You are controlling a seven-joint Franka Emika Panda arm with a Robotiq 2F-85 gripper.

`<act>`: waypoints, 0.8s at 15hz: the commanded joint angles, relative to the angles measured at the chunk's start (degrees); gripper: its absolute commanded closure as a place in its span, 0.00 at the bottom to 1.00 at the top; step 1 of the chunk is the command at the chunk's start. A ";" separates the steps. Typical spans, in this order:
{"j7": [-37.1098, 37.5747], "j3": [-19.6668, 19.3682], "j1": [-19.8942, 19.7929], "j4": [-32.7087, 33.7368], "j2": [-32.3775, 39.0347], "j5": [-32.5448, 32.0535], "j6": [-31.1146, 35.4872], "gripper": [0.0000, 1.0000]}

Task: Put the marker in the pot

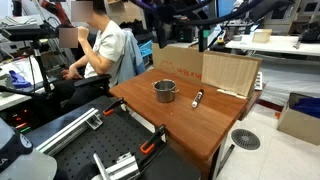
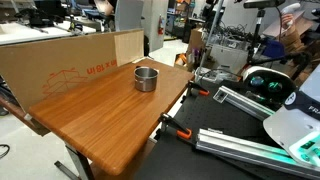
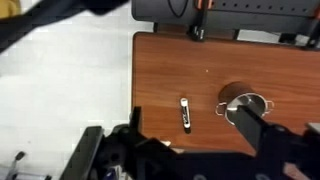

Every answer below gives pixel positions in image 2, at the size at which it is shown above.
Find white handheld controller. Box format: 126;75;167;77
279;2;302;28

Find black floor cable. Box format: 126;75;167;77
0;143;11;160

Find stacked brown cardboard boxes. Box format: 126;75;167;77
186;27;207;72

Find small steel pot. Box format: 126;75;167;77
133;66;160;93

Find seated person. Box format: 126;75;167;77
279;13;303;54

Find black perforated breadboard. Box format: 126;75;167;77
133;79;320;180

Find large cardboard box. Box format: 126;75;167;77
0;30;118;113

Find black orange bar clamp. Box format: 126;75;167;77
158;112;193;141
181;80;211;103

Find black camera on tripod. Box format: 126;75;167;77
242;0;287;69

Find aluminium extrusion rail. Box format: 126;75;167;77
212;85;278;121
195;127;320;180

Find grey metal table leg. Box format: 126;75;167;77
54;143;95;180

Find white VR headset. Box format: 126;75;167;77
241;65;297;108

